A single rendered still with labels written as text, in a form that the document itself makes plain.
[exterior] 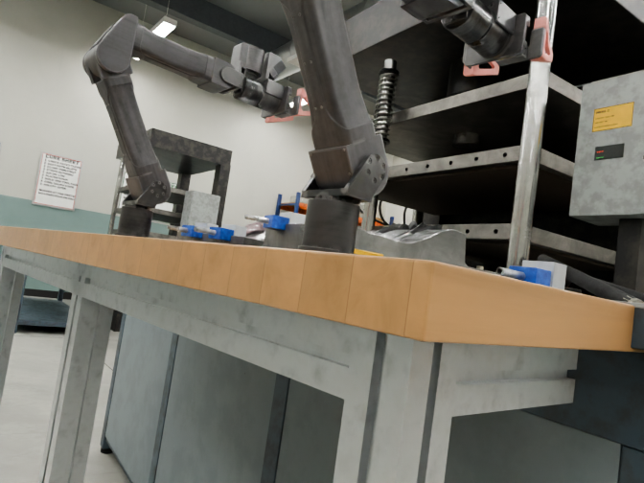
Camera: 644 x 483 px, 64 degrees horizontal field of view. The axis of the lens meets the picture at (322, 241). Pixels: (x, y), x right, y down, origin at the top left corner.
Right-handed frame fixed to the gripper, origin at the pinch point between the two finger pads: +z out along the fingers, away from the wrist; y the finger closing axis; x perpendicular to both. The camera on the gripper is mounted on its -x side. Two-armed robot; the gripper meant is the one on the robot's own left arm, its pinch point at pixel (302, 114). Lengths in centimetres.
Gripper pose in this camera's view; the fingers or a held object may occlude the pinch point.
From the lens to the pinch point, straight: 137.6
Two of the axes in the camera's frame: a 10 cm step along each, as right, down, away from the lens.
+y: -6.6, -0.4, 7.5
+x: -1.5, 9.8, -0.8
